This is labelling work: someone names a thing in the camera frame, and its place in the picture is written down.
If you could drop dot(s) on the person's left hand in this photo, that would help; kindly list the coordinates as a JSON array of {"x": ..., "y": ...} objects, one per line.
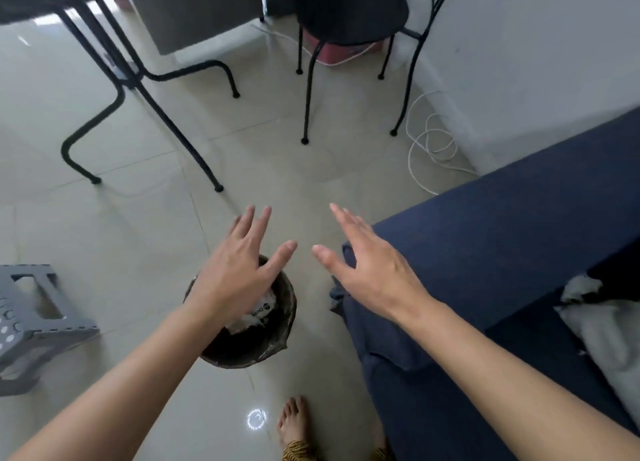
[{"x": 232, "y": 275}]

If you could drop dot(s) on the person's right hand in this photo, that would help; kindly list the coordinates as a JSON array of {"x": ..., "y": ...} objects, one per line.
[{"x": 380, "y": 275}]

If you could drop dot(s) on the person's left thumb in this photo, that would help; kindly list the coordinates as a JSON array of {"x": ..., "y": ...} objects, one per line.
[{"x": 279, "y": 261}]

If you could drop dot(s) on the person's left middle finger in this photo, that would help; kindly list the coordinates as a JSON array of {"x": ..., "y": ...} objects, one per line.
[{"x": 245, "y": 225}]

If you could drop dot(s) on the person's right thumb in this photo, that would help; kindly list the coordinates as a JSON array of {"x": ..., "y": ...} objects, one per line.
[{"x": 329, "y": 263}]

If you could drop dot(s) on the person's right forearm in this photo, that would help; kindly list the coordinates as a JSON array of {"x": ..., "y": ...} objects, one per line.
[{"x": 510, "y": 385}]

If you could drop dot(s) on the person's left forearm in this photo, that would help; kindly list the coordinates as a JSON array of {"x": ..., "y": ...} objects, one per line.
[{"x": 125, "y": 385}]

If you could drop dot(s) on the white crumpled paper waste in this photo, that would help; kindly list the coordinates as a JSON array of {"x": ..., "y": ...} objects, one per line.
[{"x": 255, "y": 314}]

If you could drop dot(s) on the dark brown waste bin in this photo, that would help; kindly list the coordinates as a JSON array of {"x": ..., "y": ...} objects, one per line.
[{"x": 250, "y": 345}]

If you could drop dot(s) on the person's left foot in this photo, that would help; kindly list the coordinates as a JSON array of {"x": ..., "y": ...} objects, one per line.
[{"x": 292, "y": 423}]

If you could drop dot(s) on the yellow striped trousers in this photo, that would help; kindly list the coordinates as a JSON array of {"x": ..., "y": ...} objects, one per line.
[{"x": 300, "y": 453}]

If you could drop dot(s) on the pink plastic basin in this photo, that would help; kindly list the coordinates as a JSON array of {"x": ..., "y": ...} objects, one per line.
[{"x": 345, "y": 53}]

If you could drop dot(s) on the grey cabinet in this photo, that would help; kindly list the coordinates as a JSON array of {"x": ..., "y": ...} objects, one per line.
[{"x": 200, "y": 10}]

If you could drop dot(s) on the black metal chair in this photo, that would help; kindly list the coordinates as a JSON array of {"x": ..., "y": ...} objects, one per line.
[{"x": 350, "y": 20}]

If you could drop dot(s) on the grey folding step stool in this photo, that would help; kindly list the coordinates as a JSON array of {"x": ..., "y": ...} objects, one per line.
[{"x": 30, "y": 320}]

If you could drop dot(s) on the black metal table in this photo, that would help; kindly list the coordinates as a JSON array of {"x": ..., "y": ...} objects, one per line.
[{"x": 105, "y": 35}]

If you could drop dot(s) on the white cloth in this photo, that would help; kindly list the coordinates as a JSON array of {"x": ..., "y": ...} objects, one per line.
[{"x": 605, "y": 330}]

